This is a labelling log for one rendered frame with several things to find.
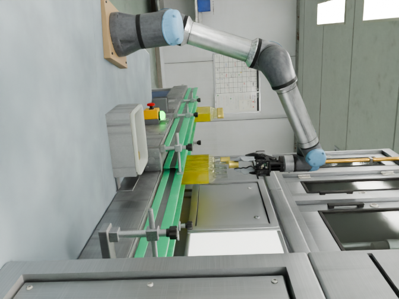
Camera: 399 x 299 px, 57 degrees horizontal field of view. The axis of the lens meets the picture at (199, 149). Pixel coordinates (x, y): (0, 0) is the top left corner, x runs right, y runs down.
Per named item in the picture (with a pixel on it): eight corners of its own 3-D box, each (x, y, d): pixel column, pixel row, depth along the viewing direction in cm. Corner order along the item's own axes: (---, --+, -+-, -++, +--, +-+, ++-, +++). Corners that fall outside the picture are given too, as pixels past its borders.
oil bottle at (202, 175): (164, 185, 154) (215, 183, 152) (163, 172, 152) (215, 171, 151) (166, 180, 159) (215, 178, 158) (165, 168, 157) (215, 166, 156)
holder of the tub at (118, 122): (116, 192, 127) (138, 191, 127) (105, 114, 119) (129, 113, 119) (126, 174, 143) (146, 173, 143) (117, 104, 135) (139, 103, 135)
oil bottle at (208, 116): (184, 122, 262) (224, 120, 260) (183, 114, 260) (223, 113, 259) (184, 120, 267) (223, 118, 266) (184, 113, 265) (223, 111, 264)
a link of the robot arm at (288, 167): (290, 152, 164) (290, 169, 167) (280, 153, 165) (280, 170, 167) (294, 158, 157) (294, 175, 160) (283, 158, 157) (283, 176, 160)
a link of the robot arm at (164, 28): (137, 14, 121) (178, 9, 120) (143, 12, 133) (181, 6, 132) (143, 51, 126) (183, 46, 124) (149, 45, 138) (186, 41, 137)
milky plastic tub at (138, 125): (114, 178, 125) (140, 177, 125) (106, 113, 119) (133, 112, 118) (126, 161, 142) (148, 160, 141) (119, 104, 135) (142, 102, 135)
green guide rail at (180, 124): (161, 152, 146) (181, 150, 146) (161, 149, 146) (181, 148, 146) (188, 88, 313) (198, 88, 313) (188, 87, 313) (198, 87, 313)
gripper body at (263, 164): (256, 160, 157) (284, 159, 156) (253, 154, 165) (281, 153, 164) (256, 177, 159) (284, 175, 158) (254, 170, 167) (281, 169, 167)
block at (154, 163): (143, 172, 144) (161, 171, 144) (141, 149, 141) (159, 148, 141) (145, 169, 148) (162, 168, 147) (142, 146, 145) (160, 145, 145)
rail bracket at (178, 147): (162, 175, 145) (193, 174, 144) (158, 134, 140) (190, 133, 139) (162, 173, 147) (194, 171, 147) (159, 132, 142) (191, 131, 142)
